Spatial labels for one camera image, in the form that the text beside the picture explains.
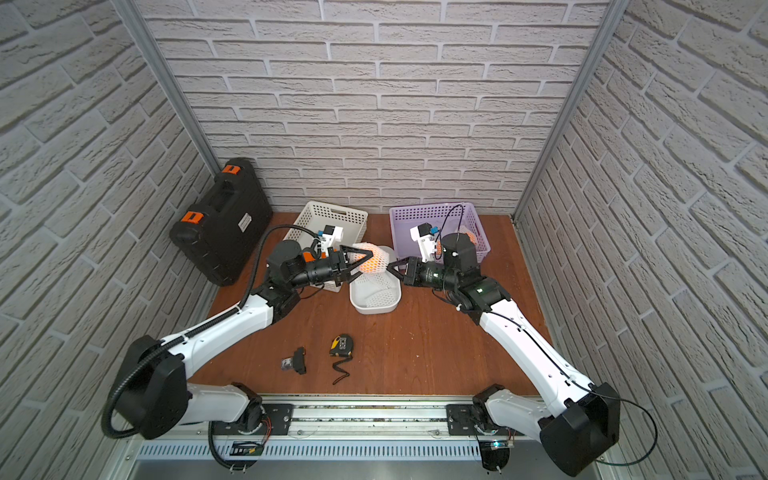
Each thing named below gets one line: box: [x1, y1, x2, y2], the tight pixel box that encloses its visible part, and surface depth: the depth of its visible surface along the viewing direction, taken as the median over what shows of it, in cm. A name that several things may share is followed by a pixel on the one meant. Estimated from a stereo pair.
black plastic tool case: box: [170, 158, 274, 286], surface depth 91 cm
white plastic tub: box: [349, 246, 402, 314], surface depth 92 cm
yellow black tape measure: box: [329, 334, 353, 368], surface depth 85 cm
